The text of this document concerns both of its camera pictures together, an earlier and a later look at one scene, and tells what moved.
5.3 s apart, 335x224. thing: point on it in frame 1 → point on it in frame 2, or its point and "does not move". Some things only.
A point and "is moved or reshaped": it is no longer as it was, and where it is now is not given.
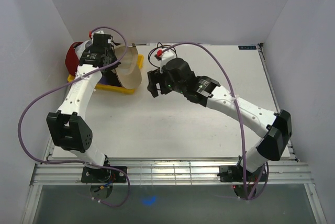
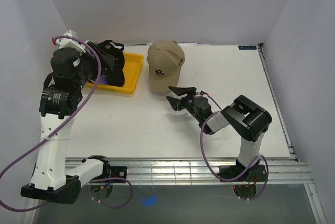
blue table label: x=247 y=47 does not move
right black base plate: x=234 y=174 does not move
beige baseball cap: x=129 y=71 is moved or reshaped
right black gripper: x=154 y=77 → x=177 y=103
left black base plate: x=102 y=175 does not move
